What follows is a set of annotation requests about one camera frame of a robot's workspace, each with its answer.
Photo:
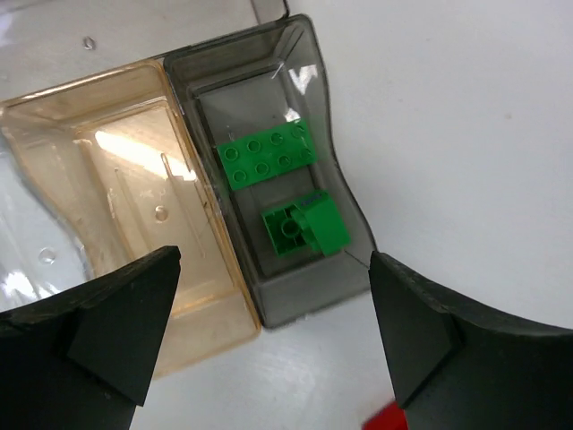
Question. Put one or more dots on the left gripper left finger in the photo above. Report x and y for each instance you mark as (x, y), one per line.
(84, 358)

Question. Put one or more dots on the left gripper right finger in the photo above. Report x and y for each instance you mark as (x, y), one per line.
(456, 363)

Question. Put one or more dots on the red rectangular lego brick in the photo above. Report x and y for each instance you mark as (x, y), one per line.
(390, 417)

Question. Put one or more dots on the green long lego brick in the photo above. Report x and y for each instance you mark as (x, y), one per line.
(311, 221)

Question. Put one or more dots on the green lego brick with studs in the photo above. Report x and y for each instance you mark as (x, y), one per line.
(263, 155)

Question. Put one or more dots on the orange plastic bin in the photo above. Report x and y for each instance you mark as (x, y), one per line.
(111, 155)

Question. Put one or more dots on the grey smoked plastic bin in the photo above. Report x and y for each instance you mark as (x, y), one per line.
(247, 82)

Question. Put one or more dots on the clear plastic bin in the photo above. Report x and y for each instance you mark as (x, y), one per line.
(45, 43)

